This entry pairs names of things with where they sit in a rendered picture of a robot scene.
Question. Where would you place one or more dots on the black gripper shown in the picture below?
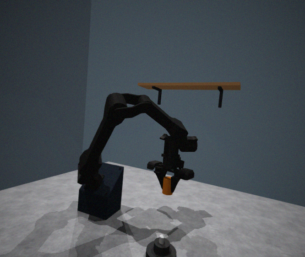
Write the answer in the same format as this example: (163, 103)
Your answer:
(170, 164)

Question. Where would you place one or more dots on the orange knob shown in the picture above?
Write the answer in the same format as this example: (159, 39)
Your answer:
(167, 186)

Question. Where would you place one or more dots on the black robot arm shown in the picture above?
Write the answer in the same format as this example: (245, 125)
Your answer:
(115, 112)

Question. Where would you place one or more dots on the dark grey round pedestal with silver shaft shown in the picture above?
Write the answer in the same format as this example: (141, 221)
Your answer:
(160, 247)

